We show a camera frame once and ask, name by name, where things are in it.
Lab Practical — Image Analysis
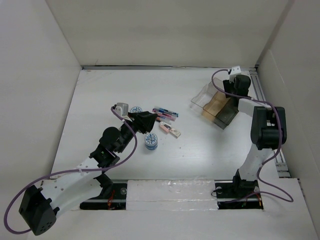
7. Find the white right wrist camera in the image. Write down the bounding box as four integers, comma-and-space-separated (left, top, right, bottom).
228, 65, 242, 83

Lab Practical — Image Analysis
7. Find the blue round putty tub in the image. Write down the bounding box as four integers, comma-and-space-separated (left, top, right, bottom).
144, 132, 158, 151
130, 106, 143, 113

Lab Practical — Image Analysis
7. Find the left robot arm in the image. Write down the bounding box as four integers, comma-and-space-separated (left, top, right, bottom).
19, 111, 157, 236

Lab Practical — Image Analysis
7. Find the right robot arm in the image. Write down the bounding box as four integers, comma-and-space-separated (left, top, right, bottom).
223, 74, 287, 197

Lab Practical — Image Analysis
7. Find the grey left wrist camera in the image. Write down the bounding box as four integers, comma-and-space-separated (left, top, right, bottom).
115, 102, 129, 118

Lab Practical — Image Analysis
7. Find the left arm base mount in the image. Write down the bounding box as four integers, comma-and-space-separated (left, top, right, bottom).
79, 181, 128, 211

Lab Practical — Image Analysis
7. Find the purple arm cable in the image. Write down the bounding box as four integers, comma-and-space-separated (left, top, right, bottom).
211, 69, 294, 203
4, 106, 138, 235

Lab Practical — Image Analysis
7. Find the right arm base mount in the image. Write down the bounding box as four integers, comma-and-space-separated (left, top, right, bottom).
211, 180, 264, 210

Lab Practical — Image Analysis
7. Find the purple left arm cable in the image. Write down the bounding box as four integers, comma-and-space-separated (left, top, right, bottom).
4, 106, 138, 235

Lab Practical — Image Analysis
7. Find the clear three-compartment desk organizer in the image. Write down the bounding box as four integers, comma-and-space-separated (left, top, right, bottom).
190, 81, 239, 130

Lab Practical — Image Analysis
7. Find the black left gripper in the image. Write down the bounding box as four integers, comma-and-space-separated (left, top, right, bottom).
116, 111, 156, 154

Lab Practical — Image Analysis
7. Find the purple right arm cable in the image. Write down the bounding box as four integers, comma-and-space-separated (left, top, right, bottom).
211, 69, 294, 203

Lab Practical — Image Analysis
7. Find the blue grip gel pen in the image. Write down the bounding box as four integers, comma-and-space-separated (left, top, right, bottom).
152, 108, 178, 117

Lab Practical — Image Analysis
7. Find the aluminium side rail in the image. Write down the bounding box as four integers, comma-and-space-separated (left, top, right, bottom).
249, 67, 292, 179

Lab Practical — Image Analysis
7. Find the clear blue ink pen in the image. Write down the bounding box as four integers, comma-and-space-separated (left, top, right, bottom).
154, 106, 179, 116

